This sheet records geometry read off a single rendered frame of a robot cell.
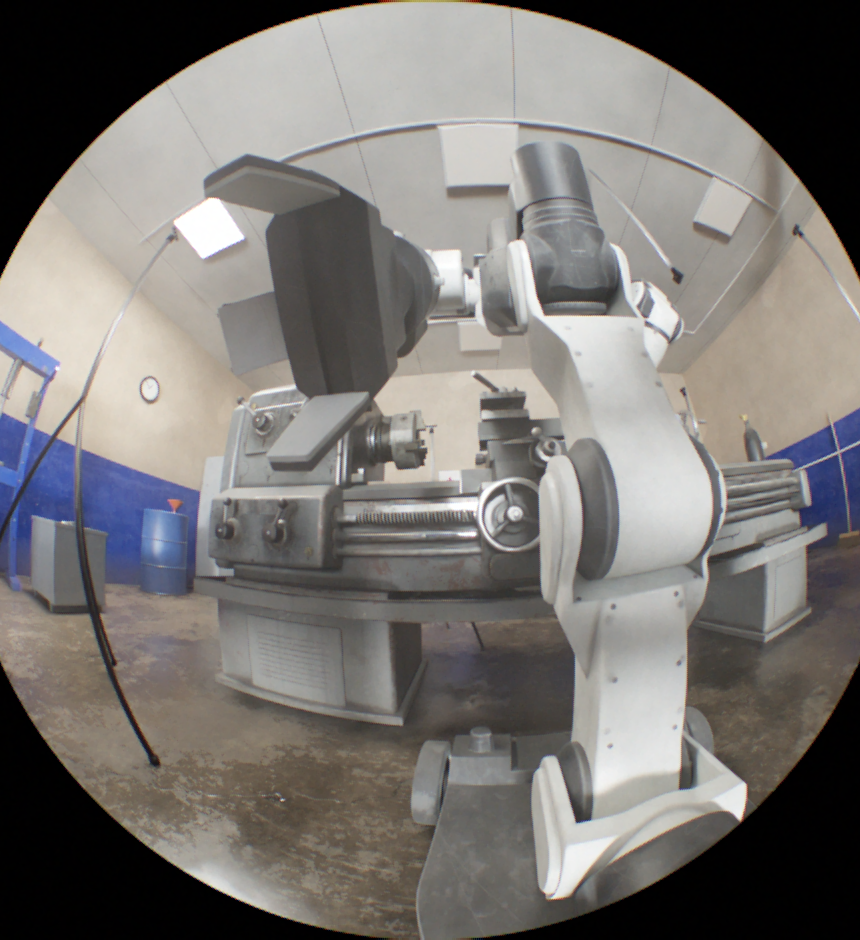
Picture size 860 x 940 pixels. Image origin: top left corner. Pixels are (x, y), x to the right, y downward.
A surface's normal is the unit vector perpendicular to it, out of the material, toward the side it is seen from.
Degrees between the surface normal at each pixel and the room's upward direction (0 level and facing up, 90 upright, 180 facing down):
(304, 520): 90
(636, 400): 81
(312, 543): 90
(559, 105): 180
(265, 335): 134
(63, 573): 90
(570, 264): 129
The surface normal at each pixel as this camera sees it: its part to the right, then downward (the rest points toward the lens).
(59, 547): 1.00, -0.03
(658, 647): -0.19, -0.42
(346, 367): -0.12, 0.58
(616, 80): 0.02, 0.96
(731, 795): -0.17, -0.76
